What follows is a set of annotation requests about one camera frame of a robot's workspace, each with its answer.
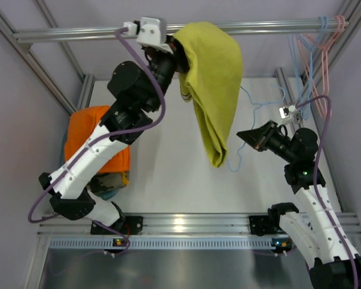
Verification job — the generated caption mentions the light blue wire hanger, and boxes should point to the light blue wire hanger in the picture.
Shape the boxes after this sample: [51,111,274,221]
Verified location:
[227,85,288,173]

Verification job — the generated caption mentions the yellow-green trousers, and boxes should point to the yellow-green trousers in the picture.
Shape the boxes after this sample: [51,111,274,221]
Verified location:
[174,22,243,168]

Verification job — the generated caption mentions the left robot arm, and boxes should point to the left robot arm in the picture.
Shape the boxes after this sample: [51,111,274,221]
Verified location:
[39,36,190,232]

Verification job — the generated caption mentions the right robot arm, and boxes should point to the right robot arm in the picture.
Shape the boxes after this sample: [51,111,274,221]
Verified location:
[237,120,361,288]

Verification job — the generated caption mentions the pink spare hangers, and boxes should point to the pink spare hangers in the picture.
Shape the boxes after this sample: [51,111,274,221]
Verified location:
[295,15,347,103]

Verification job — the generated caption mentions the orange garment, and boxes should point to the orange garment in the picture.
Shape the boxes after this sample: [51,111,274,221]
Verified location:
[63,105,131,173]

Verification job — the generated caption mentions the teal laundry basket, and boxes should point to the teal laundry basket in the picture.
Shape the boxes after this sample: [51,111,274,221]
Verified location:
[58,135,121,202]

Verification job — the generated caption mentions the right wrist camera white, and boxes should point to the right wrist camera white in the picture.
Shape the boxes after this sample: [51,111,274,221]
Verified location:
[279,105,300,126]

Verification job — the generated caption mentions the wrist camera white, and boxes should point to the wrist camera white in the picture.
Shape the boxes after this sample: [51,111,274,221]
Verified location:
[123,17,174,55]
[279,105,300,126]

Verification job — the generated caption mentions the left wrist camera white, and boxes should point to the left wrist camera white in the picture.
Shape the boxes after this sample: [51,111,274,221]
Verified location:
[123,17,174,55]

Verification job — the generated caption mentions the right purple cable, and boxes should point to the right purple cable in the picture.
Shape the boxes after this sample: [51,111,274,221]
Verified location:
[296,95,360,289]

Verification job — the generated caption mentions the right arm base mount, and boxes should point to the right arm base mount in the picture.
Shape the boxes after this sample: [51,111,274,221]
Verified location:
[249,215,278,237]

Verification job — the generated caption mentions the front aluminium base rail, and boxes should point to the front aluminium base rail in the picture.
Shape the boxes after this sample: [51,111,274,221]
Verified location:
[37,212,361,237]

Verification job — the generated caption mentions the top aluminium hanging rail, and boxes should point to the top aluminium hanging rail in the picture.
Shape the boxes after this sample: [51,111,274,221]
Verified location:
[13,16,348,43]

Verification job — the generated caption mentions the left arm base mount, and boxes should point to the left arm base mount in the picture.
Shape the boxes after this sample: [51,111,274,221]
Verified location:
[90,215,144,235]

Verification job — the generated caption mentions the slotted grey cable duct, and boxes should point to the slotted grey cable duct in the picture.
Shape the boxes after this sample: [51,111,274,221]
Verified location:
[49,235,291,250]

